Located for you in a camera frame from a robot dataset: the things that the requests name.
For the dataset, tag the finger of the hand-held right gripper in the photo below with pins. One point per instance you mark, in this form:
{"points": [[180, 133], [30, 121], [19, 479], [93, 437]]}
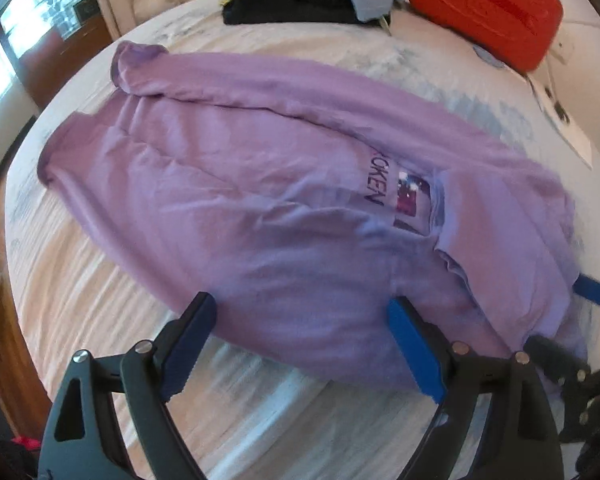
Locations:
{"points": [[555, 357], [592, 288]]}

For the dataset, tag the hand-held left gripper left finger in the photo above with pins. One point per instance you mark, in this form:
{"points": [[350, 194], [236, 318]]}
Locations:
{"points": [[187, 342]]}

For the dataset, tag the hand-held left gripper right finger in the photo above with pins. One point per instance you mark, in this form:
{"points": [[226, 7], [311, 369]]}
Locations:
{"points": [[414, 350]]}

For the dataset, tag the purple printed sweatshirt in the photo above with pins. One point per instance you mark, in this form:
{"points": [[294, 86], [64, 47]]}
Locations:
{"points": [[260, 210]]}

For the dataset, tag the bed with white sheet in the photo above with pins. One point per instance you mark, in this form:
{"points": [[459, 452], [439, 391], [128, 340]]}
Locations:
{"points": [[280, 435]]}

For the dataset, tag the white paper sheet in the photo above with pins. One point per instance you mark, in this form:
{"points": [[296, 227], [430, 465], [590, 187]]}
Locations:
{"points": [[572, 135]]}

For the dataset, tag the wooden bedside furniture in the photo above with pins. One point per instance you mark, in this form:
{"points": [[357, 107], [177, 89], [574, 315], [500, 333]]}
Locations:
{"points": [[7, 360]]}

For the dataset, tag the pink cloth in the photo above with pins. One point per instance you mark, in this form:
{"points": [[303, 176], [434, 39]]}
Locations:
{"points": [[26, 443]]}

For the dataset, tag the orange zippered bag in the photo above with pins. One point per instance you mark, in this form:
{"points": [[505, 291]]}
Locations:
{"points": [[485, 7]]}

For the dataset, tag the wooden cabinet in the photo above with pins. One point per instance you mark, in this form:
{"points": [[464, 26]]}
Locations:
{"points": [[65, 60]]}

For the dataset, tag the window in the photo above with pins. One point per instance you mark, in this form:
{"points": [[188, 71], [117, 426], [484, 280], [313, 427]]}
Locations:
{"points": [[10, 45]]}

